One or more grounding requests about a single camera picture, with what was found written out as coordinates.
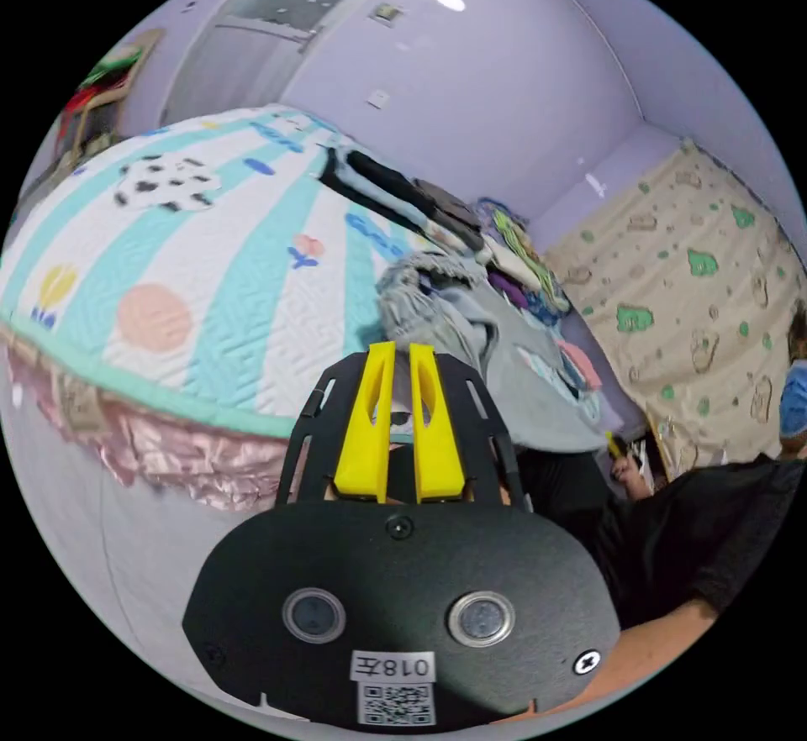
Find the person's body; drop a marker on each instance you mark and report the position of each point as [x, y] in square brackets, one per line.
[687, 520]

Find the person's right hand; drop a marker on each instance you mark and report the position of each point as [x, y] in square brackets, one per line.
[632, 477]

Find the light blue jeans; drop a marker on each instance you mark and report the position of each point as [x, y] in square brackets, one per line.
[419, 303]

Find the pile of clothes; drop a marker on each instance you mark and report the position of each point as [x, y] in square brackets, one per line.
[536, 388]

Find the person's left forearm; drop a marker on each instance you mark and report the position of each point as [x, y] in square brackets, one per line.
[656, 646]

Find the white door with glass pane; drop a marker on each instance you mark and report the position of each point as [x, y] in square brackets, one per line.
[277, 41]

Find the wooden shelf with clothes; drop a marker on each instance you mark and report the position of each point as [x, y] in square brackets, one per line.
[101, 101]

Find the beige printed curtain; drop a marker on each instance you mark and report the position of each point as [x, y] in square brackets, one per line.
[687, 312]

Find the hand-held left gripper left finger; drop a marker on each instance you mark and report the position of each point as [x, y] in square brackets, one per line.
[364, 432]

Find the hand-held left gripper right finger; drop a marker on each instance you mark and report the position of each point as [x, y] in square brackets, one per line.
[436, 438]

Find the bed with striped printed quilt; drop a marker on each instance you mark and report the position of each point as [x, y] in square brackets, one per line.
[252, 312]

